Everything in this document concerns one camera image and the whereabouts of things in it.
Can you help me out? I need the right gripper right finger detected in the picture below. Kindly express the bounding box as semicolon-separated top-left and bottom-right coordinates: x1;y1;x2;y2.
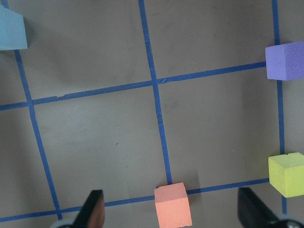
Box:
237;187;285;228

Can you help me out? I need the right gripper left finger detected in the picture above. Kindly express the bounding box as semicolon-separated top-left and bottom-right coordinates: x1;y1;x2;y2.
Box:
73;190;105;228

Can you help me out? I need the light blue block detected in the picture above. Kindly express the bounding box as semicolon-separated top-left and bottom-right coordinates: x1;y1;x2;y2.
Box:
0;5;28;51

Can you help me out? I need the yellow block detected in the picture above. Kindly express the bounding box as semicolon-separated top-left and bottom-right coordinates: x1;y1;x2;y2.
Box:
268;152;304;198

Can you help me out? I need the near orange block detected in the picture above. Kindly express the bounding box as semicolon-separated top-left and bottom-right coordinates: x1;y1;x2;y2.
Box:
154;182;192;228

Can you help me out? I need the right purple block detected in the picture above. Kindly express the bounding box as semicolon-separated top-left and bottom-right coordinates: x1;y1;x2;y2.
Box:
265;41;304;81

